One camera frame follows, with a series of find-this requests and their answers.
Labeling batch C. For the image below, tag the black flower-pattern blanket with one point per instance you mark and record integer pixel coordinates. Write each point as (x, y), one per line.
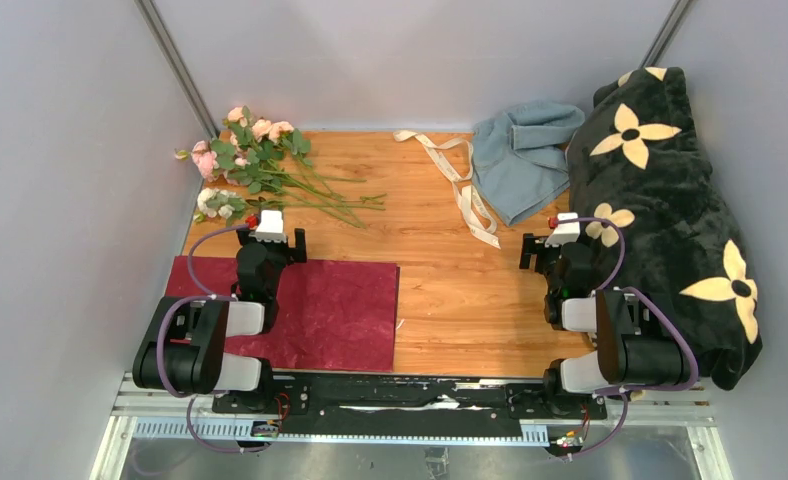
(656, 221)

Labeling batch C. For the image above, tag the pink rose stem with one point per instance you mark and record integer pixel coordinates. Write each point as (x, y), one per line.
(205, 161)

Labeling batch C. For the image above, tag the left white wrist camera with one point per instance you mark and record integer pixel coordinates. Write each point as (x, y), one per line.
(267, 226)

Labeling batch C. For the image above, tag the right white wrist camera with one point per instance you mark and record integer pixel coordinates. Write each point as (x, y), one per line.
(565, 228)

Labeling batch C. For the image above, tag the dark red wrapping paper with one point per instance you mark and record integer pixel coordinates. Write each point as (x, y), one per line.
(333, 315)

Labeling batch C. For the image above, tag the cream printed ribbon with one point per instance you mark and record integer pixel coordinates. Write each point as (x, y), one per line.
(479, 221)

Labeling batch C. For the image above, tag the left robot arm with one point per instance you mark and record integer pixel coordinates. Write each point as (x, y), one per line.
(183, 350)

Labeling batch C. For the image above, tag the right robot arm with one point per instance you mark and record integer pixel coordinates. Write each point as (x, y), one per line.
(635, 345)

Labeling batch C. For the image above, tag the blue towel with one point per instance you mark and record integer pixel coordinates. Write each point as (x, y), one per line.
(520, 166)

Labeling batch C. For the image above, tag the white rose stem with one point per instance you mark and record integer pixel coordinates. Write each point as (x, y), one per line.
(231, 207)

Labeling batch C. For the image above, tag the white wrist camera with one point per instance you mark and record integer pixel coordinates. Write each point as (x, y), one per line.
(565, 228)
(267, 226)

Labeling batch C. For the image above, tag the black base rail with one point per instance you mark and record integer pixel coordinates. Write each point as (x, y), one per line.
(410, 406)

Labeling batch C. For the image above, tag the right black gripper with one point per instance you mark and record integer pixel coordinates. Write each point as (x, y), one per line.
(534, 245)

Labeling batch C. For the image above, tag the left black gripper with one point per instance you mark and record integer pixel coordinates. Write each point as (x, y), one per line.
(293, 254)

